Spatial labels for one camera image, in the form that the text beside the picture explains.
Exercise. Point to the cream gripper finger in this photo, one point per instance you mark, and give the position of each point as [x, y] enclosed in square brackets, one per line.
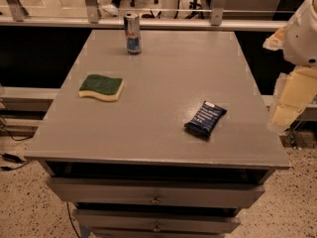
[292, 93]
[276, 41]

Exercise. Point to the blue rxbar blueberry wrapper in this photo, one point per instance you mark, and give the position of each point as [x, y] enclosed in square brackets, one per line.
[205, 119]

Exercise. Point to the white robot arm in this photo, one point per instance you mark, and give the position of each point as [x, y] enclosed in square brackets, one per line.
[298, 42]

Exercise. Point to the green and yellow sponge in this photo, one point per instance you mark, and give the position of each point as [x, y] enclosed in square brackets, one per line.
[101, 87]

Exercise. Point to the silver blue energy drink can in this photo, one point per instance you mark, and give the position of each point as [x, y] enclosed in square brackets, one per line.
[133, 34]

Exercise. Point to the metal railing frame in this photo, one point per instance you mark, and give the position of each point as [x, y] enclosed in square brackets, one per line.
[19, 16]

